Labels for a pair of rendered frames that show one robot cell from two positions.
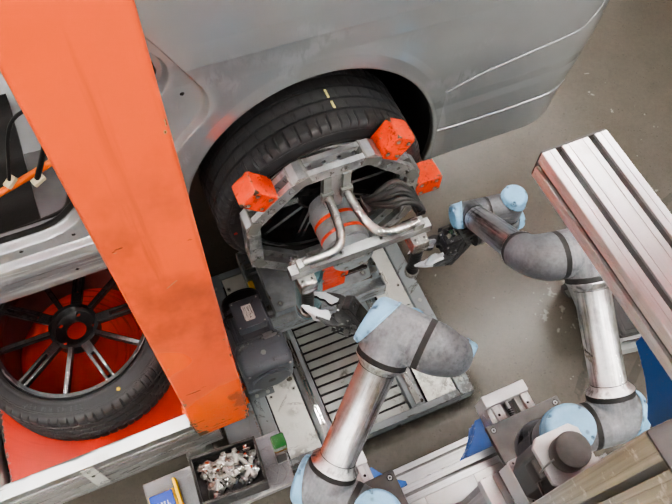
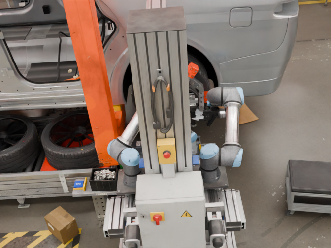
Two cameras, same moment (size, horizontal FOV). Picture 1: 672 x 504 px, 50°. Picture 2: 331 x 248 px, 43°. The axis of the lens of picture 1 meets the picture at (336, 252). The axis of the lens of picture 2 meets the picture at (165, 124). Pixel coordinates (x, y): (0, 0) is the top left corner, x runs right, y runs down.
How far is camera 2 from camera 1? 1.87 m
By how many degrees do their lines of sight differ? 30
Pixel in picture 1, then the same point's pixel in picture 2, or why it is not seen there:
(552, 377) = (266, 216)
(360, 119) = not seen: hidden behind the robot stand
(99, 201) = (70, 12)
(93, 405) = (72, 151)
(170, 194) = (87, 16)
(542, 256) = (213, 91)
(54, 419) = (57, 152)
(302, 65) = not seen: hidden behind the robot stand
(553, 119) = (311, 128)
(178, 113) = (121, 44)
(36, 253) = (72, 89)
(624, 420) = (230, 152)
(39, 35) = not seen: outside the picture
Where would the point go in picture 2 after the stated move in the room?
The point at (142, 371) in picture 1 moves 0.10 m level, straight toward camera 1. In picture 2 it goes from (92, 146) to (93, 154)
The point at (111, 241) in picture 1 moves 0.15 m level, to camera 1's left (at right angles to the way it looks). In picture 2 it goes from (72, 28) to (53, 25)
